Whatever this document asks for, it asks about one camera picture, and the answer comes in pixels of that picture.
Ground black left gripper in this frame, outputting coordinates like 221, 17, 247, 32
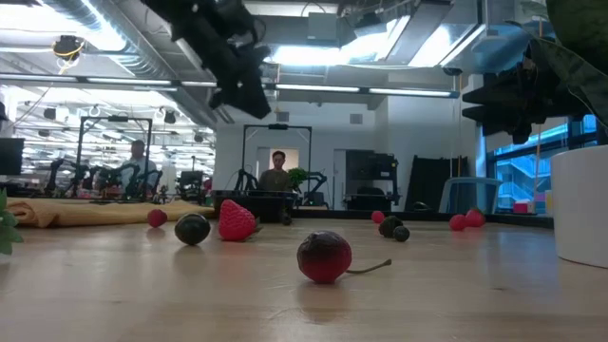
171, 9, 273, 120

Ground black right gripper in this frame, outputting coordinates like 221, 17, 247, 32
463, 40, 590, 143

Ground small strawberry with leaf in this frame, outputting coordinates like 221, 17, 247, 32
464, 207, 487, 229

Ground large red strawberry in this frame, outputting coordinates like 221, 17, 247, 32
218, 199, 258, 242

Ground dark round plum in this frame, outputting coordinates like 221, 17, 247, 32
174, 212, 212, 247

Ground dark red cherry with stem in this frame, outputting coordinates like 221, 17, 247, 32
296, 230, 393, 285

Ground person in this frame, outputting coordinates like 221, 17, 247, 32
257, 150, 292, 193
121, 139, 159, 196

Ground small black monitor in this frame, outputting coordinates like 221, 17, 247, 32
179, 170, 204, 192

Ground small green potted plant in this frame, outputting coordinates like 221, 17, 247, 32
287, 166, 309, 191

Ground black leaning panel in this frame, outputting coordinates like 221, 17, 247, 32
405, 155, 470, 213

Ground large green plant leaves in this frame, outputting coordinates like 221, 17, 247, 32
520, 0, 608, 139

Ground black plastic food container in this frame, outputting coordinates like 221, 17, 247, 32
210, 189, 299, 224

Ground white plant pot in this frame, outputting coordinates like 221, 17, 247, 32
550, 144, 608, 270

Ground ceiling strip light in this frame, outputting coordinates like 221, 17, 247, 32
0, 73, 180, 91
275, 84, 460, 99

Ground black equipment rack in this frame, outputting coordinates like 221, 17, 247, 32
345, 150, 401, 212

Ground yellow waffle cloth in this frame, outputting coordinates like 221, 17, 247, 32
7, 197, 218, 229

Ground black computer monitor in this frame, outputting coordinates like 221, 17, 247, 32
0, 137, 26, 177

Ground small green artificial leaf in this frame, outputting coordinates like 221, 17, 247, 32
0, 187, 24, 257

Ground black robot station frame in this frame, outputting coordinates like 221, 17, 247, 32
75, 116, 154, 203
241, 123, 314, 205

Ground black ceiling dome camera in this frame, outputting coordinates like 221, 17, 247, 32
51, 35, 86, 62

